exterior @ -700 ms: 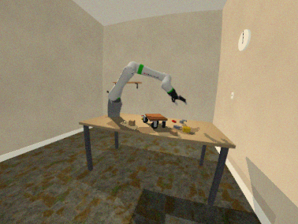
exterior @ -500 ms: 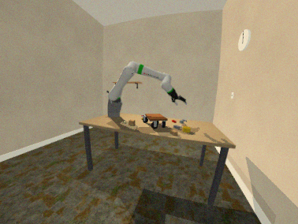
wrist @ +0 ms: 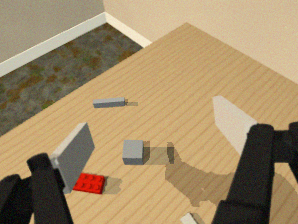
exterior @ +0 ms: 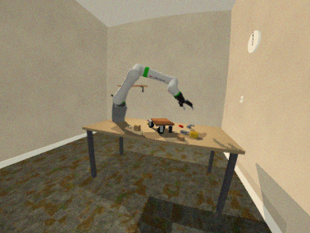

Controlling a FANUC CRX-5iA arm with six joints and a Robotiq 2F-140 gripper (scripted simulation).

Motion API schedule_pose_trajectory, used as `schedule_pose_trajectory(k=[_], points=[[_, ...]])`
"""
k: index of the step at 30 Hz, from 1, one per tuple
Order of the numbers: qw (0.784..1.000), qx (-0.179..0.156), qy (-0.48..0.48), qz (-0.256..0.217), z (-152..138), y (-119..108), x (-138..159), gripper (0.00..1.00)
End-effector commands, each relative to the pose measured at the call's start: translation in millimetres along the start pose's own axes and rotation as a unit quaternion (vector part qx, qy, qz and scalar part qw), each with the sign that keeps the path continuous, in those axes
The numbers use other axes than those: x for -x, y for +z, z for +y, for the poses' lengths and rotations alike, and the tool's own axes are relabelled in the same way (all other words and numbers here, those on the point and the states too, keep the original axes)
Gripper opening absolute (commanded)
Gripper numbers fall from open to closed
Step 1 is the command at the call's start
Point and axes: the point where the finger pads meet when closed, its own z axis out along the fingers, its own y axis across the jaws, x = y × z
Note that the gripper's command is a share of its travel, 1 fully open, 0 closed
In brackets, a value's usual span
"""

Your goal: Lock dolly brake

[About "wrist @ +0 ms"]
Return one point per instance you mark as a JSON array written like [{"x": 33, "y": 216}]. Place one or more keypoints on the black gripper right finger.
[{"x": 260, "y": 147}]

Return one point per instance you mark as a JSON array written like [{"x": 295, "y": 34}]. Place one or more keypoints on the grey rectangular bar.
[{"x": 109, "y": 102}]

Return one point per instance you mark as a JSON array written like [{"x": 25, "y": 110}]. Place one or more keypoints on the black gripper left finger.
[{"x": 52, "y": 177}]

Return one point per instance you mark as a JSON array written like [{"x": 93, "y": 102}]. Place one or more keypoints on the red toy building brick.
[{"x": 90, "y": 184}]

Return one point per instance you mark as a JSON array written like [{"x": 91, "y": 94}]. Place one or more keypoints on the grey cube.
[{"x": 133, "y": 151}]

